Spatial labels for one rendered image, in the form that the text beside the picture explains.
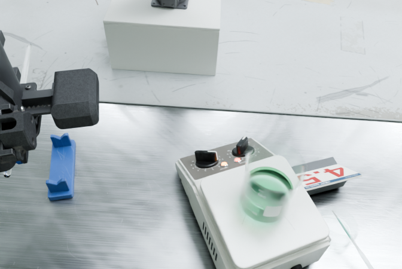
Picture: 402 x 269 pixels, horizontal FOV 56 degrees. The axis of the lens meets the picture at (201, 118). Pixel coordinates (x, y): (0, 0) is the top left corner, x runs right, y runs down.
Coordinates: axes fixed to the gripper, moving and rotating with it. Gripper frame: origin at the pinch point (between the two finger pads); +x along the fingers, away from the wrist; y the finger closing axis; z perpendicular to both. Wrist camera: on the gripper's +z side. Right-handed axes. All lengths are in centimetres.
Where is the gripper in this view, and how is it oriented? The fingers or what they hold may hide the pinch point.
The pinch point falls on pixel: (12, 140)
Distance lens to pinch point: 42.9
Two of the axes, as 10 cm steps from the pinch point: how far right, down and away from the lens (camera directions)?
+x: -0.2, 6.6, 7.5
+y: 9.8, -1.2, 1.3
